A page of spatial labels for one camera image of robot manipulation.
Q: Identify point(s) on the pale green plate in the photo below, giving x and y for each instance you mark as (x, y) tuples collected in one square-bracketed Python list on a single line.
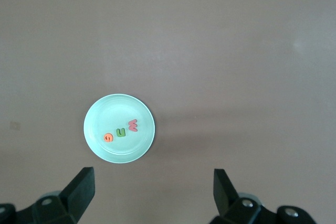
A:
[(118, 111)]

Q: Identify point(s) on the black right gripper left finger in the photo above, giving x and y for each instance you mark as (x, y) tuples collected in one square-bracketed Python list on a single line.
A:
[(76, 195)]

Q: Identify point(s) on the orange foam letter e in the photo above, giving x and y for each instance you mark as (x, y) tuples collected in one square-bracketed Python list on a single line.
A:
[(105, 138)]

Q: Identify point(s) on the green foam letter u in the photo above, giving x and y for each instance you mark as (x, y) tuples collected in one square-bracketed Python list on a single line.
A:
[(121, 135)]

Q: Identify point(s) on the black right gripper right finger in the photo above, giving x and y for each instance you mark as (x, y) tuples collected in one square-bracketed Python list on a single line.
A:
[(225, 195)]

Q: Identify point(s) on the pink foam letter w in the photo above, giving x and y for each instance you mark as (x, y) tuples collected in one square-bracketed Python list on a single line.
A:
[(133, 125)]

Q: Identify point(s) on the brown tape patch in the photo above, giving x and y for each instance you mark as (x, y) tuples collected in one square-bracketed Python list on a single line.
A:
[(15, 125)]

